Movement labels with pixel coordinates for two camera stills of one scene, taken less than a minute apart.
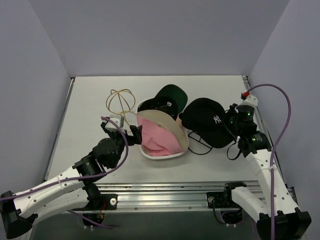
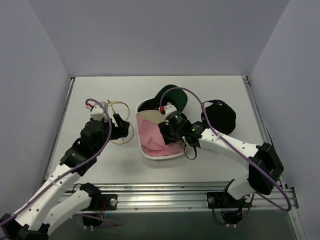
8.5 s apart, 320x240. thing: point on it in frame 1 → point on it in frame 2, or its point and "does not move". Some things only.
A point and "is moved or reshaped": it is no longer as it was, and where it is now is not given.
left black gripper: [122, 137] → [116, 128]
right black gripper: [231, 119] → [165, 131]
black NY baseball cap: [206, 118] is moved or reshaped
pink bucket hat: [163, 136] does not move
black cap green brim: [171, 100] does not move
